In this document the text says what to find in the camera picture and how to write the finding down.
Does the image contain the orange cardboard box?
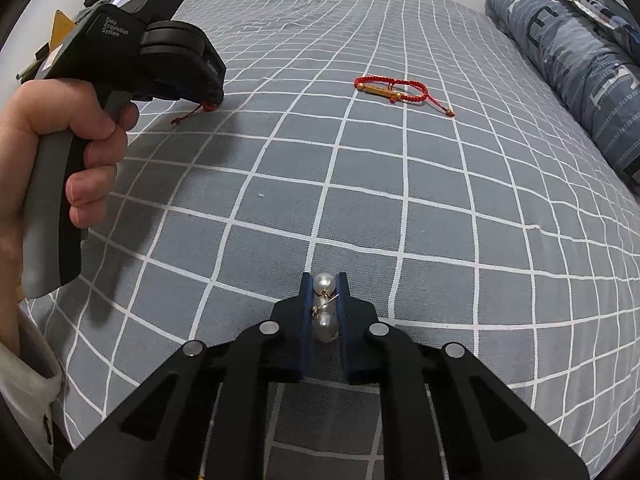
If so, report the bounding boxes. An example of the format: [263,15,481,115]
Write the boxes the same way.
[49,9,77,45]

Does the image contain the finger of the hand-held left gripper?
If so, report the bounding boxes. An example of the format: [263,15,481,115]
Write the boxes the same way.
[172,86,224,112]

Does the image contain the pearl earrings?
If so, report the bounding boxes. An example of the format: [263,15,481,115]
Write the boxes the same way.
[310,272,342,344]

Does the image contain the red cord bracelet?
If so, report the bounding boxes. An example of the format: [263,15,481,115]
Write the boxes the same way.
[170,101,217,125]

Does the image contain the person's left forearm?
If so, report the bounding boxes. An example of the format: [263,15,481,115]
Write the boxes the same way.
[0,260,67,463]

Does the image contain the person's left hand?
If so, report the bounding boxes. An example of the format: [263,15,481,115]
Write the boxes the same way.
[0,80,142,263]

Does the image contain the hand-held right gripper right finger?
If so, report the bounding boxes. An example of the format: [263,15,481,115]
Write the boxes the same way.
[337,272,592,480]

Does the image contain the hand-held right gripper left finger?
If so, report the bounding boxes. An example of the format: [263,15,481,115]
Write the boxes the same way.
[60,272,314,480]

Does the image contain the red string bracelet right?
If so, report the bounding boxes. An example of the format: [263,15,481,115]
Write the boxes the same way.
[353,75,456,119]

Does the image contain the folded blue patterned quilt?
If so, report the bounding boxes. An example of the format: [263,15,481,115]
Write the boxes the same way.
[485,0,640,186]

